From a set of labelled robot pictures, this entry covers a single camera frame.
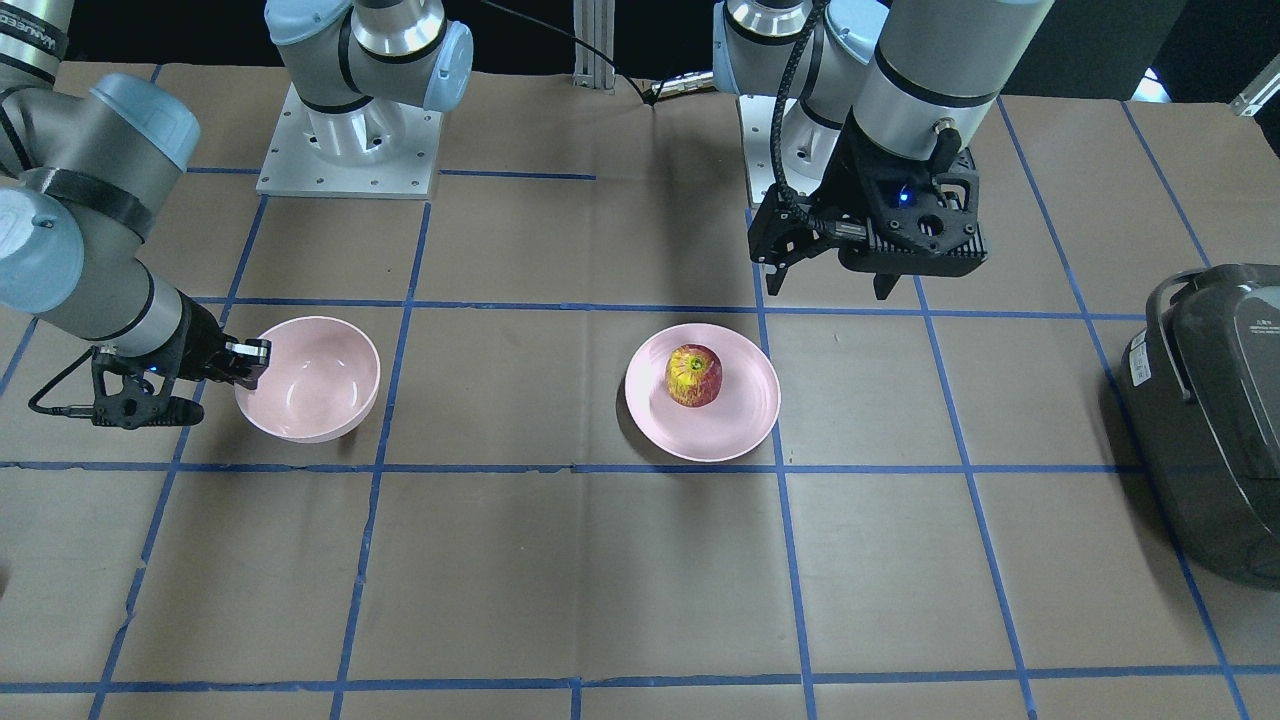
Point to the pink plate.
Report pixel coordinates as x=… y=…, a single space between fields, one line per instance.
x=733 y=425

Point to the pink bowl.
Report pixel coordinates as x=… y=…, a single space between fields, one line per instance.
x=322 y=381

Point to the dark grey rice cooker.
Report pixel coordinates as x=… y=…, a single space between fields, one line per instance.
x=1201 y=384

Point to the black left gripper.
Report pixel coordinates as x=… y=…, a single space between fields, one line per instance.
x=845 y=182

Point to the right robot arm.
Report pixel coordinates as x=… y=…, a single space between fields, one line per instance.
x=84 y=178

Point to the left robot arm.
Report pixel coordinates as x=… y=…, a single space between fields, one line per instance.
x=874 y=107

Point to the aluminium frame post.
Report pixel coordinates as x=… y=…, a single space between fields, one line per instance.
x=593 y=28

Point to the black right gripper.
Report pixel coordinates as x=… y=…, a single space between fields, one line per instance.
x=193 y=344

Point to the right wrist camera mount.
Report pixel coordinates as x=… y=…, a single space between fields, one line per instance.
x=136 y=392

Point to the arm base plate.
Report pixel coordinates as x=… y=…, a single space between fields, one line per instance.
x=805 y=146
x=383 y=150

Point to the red yellow apple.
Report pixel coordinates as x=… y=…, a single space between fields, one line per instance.
x=694 y=375

